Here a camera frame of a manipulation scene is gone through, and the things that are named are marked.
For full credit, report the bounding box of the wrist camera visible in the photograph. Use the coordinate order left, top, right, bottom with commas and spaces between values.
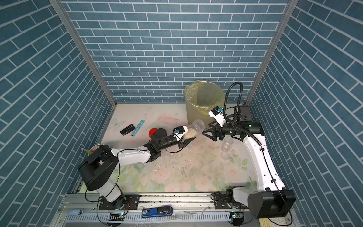
208, 106, 226, 127
174, 126, 188, 141

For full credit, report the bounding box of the teal ruler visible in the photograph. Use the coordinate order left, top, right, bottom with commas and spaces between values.
131, 120, 145, 137

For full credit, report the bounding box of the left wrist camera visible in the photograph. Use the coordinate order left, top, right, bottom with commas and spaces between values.
174, 126, 188, 141

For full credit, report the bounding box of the white slotted cable duct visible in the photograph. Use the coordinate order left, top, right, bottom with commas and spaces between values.
65, 212, 231, 224

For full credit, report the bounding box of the beige bin with yellow bag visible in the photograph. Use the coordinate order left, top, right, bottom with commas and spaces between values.
184, 80, 225, 125

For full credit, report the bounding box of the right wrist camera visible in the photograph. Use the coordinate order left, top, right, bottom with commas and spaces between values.
208, 106, 226, 127

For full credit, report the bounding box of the blue black handheld device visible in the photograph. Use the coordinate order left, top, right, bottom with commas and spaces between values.
141, 206, 174, 218

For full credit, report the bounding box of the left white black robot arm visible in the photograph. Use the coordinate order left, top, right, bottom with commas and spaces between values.
78, 126, 197, 210

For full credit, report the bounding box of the pink pen holder cup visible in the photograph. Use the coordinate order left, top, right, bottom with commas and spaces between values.
81, 144, 101, 155

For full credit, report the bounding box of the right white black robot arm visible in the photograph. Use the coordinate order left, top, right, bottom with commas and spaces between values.
202, 106, 296, 219

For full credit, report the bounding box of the black stapler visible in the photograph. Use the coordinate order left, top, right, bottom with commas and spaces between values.
120, 124, 136, 136

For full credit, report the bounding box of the red lidded rice jar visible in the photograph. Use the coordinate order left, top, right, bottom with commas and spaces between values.
148, 128, 157, 139

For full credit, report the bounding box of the aluminium mounting rail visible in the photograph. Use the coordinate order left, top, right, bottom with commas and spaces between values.
59, 192, 293, 212

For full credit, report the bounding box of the clear rice jar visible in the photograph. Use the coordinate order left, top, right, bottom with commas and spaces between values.
183, 119, 206, 140

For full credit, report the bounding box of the white lidded rice jar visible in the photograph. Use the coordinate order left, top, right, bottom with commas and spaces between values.
221, 136, 233, 152

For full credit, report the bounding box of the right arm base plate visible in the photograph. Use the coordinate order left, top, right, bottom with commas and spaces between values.
210, 192, 248, 210

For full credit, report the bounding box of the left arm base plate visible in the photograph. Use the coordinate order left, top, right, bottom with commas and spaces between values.
98, 194, 140, 211

